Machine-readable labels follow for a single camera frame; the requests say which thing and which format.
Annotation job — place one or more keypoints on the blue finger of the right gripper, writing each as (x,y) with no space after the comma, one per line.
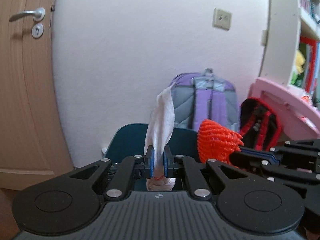
(249,161)
(257,152)

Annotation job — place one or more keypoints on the red net mesh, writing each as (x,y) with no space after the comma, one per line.
(214,141)

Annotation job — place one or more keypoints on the red black backpack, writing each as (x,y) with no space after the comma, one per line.
(260,127)

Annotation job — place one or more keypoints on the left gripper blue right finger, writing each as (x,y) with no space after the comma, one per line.
(167,161)

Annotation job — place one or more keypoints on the door lock plate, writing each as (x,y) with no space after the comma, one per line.
(37,30)

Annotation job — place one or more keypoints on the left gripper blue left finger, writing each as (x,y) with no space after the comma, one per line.
(150,161)

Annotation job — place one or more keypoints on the door handle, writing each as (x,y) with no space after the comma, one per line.
(37,15)

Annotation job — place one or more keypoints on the wooden door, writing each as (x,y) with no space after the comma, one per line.
(33,147)

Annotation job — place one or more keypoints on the white tissue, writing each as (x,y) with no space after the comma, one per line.
(159,132)

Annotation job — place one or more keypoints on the dark green bin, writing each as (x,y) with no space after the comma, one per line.
(130,139)

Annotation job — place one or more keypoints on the wall socket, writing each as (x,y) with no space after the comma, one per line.
(222,19)

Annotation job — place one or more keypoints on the white bookshelf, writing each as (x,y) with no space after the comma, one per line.
(291,55)

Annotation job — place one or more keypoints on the purple grey backpack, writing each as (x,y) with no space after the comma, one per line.
(200,96)

